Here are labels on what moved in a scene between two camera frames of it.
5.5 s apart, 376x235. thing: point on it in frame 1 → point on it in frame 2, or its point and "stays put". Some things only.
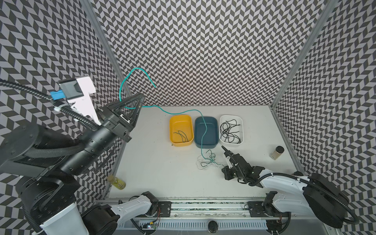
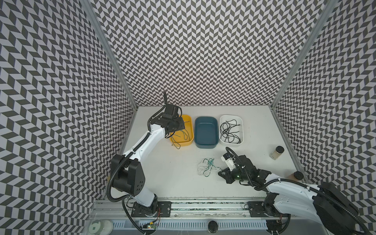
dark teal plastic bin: (210, 139) stays put
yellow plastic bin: (181, 131) stays put
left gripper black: (118, 125) → (176, 125)
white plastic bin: (231, 129) stays put
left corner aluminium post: (111, 53) stays put
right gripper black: (240, 169) stays put
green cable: (167, 110) → (172, 135)
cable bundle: (202, 162) → (210, 163)
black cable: (224, 130) stays put
